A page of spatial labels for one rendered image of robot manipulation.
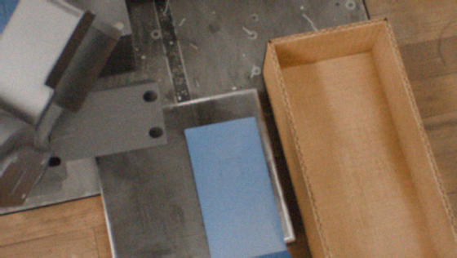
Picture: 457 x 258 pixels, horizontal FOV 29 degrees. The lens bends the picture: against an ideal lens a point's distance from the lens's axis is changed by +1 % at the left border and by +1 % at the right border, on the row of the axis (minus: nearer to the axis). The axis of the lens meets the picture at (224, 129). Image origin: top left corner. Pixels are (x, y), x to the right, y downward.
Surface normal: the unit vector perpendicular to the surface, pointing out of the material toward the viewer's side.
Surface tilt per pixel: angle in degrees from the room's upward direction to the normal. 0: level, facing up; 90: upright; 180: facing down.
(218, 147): 0
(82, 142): 29
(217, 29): 0
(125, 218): 0
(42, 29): 19
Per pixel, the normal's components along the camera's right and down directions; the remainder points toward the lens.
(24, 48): -0.13, -0.07
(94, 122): 0.22, 0.12
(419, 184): -0.97, 0.19
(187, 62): 0.04, -0.35
